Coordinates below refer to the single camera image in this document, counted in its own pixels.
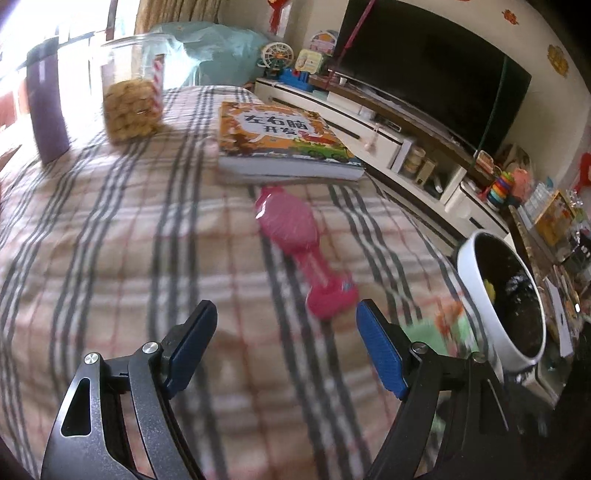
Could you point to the yellow item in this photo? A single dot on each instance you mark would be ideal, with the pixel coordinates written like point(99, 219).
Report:
point(489, 289)

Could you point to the pink toy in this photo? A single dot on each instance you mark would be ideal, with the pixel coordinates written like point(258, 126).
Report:
point(522, 184)

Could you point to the colourful children's book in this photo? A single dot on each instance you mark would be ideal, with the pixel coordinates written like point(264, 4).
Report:
point(281, 134)

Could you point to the green wrapper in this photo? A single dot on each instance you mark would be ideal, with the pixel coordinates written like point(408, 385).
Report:
point(429, 332)

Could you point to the white round bin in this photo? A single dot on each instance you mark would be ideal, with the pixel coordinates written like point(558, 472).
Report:
point(472, 295)

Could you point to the clear cookie jar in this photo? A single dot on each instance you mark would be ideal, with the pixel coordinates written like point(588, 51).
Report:
point(131, 106)

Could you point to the yellow toy box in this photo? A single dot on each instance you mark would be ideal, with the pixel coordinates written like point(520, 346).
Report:
point(556, 217)

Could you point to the white television cabinet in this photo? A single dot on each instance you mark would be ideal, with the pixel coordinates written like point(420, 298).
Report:
point(323, 104)

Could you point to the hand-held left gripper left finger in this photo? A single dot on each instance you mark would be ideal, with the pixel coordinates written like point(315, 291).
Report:
point(189, 355)

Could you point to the pink toy package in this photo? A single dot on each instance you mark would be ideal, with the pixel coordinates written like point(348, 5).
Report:
point(288, 221)

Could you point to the plaid blanket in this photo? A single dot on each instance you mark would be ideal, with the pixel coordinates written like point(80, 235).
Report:
point(138, 254)

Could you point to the beige curtain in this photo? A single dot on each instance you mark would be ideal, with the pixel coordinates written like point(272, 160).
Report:
point(175, 16)

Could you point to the round pink toy sign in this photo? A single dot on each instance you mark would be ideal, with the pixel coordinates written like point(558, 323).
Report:
point(323, 42)

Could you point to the ferris wheel toy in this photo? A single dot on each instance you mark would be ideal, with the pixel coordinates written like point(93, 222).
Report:
point(277, 60)

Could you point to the black television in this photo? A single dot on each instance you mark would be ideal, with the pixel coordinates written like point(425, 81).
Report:
point(425, 69)

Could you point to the white toy radio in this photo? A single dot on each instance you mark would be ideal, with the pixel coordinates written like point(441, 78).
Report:
point(308, 61)

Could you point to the red hanging decoration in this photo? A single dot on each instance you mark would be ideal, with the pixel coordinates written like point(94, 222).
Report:
point(279, 14)

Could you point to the teal plastic cover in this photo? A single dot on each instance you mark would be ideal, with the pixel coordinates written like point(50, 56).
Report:
point(221, 55)

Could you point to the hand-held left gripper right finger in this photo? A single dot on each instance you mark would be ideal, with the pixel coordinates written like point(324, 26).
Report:
point(381, 350)

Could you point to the blue toy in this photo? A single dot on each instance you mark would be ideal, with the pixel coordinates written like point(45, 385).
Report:
point(295, 79)

